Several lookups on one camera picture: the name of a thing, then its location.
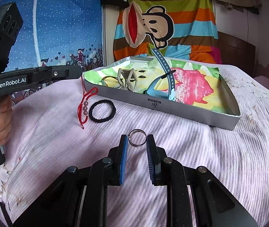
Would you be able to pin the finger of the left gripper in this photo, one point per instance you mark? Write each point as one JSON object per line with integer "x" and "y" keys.
{"x": 36, "y": 79}
{"x": 57, "y": 71}

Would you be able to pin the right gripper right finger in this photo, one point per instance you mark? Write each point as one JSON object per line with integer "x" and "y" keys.
{"x": 194, "y": 196}

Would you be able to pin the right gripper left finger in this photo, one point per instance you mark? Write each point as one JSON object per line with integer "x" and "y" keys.
{"x": 78, "y": 197}

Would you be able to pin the beige claw hair clip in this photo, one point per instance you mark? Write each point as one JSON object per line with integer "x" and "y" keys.
{"x": 127, "y": 79}

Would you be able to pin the left hand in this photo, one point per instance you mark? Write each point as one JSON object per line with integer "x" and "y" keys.
{"x": 5, "y": 119}

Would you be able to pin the grey shallow box tray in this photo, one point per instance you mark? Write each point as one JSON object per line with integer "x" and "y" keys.
{"x": 189, "y": 89}

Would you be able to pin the striped monkey blanket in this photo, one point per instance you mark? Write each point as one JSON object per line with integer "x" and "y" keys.
{"x": 183, "y": 29}

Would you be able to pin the dark wooden headboard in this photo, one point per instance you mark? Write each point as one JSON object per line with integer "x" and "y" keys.
{"x": 237, "y": 52}

